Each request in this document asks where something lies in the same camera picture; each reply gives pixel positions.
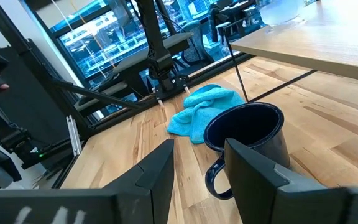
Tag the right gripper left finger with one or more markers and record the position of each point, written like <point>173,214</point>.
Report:
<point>157,174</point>

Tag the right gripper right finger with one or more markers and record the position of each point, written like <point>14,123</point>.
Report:
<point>250,180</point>

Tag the dark blue enamel mug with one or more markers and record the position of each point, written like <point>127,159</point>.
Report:
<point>253,127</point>

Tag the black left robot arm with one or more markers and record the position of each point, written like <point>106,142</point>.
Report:
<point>154,37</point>

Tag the teal microfibre cloth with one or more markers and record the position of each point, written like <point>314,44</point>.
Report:
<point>204,109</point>

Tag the mesh office chair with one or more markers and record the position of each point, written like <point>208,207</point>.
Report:
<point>197,46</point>

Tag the office chair with jacket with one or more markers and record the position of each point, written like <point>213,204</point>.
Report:
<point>219,18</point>

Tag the silver aluminium bracket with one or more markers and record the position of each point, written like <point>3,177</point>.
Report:
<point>74,137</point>

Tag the wooden shelf black frame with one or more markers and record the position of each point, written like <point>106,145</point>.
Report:
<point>322,37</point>

